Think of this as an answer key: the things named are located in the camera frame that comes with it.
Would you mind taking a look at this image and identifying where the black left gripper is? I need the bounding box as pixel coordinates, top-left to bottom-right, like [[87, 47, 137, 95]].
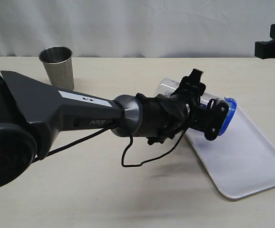
[[147, 68, 206, 145]]

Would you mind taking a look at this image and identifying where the clear tall plastic container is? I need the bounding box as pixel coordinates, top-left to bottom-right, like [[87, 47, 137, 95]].
[[156, 78, 225, 107]]

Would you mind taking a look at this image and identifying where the blue plastic snap lid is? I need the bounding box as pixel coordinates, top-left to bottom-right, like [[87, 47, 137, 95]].
[[219, 97, 237, 136]]

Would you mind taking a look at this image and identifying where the stainless steel cup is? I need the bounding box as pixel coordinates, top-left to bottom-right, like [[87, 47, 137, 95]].
[[39, 46, 75, 91]]

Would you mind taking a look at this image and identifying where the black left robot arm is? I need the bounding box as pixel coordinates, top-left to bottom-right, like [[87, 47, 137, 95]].
[[0, 69, 206, 187]]

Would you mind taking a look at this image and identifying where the white rectangular plastic tray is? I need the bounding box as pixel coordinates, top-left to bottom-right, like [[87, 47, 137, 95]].
[[186, 108, 275, 200]]

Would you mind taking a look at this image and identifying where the white fabric backdrop curtain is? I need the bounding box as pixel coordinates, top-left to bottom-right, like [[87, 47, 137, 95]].
[[0, 0, 275, 57]]

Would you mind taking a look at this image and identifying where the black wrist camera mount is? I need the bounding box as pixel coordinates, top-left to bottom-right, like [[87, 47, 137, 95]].
[[190, 98, 229, 141]]

